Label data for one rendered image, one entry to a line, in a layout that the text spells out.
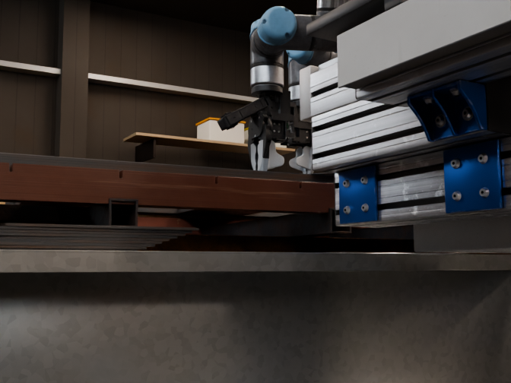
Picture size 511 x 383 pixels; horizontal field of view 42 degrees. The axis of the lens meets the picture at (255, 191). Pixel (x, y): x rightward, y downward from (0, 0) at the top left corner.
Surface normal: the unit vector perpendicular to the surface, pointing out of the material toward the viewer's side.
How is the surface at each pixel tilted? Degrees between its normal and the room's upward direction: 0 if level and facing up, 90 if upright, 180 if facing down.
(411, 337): 90
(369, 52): 90
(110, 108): 90
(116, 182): 90
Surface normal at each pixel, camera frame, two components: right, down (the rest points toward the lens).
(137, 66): 0.50, -0.11
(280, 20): 0.14, -0.12
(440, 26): -0.87, -0.06
